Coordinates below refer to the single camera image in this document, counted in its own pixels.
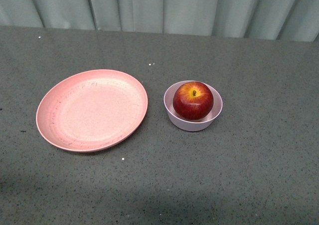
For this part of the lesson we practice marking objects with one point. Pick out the white curtain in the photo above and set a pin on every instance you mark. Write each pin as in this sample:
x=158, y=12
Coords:
x=294, y=20

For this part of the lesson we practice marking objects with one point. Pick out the pale pink bowl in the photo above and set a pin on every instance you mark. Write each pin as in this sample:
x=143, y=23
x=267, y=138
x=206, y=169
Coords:
x=195, y=125

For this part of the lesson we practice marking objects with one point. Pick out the pink plate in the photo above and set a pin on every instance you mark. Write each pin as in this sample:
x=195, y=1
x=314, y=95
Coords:
x=92, y=110

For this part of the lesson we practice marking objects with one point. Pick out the red apple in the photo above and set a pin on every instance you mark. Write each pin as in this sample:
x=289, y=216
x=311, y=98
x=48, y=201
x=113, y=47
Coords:
x=193, y=100

